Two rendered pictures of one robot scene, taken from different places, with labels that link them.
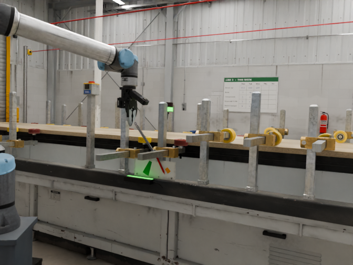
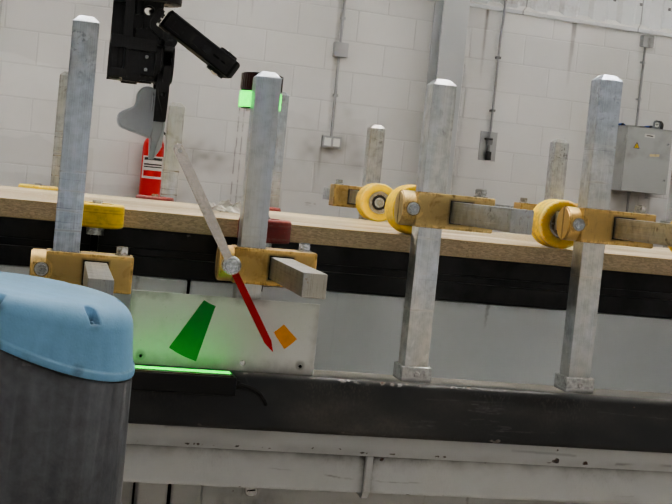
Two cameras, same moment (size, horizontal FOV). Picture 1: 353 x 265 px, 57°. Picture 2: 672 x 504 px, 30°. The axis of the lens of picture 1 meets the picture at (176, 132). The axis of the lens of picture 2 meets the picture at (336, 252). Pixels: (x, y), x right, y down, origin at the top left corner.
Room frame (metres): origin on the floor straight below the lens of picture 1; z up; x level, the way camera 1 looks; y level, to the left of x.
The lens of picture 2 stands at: (0.35, 1.12, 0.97)
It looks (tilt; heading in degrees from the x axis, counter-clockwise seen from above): 3 degrees down; 319
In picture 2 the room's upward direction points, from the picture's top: 6 degrees clockwise
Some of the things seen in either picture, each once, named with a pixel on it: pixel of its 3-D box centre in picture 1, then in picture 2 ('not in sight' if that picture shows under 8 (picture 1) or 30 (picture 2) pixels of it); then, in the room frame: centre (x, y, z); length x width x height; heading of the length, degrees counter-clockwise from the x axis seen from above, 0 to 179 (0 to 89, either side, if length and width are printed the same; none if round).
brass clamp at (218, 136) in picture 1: (209, 135); (443, 211); (1.62, -0.16, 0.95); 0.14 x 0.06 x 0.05; 62
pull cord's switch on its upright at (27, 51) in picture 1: (27, 92); not in sight; (3.93, 1.82, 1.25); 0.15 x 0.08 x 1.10; 62
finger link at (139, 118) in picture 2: (126, 117); (141, 122); (1.74, 0.27, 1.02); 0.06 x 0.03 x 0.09; 62
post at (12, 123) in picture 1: (12, 125); not in sight; (2.33, 1.18, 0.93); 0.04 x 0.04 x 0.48; 62
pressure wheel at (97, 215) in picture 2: (144, 145); (94, 238); (1.98, 0.19, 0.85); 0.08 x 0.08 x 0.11
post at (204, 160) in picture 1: (204, 146); (425, 247); (1.63, -0.14, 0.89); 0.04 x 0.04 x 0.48; 62
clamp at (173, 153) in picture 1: (165, 151); (265, 266); (1.74, 0.06, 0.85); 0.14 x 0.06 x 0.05; 62
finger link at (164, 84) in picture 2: (128, 109); (160, 88); (1.73, 0.26, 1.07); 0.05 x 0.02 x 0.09; 152
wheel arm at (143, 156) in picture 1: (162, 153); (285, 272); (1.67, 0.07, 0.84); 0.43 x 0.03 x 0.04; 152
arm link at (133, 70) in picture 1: (128, 65); not in sight; (1.75, 0.27, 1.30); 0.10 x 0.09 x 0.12; 129
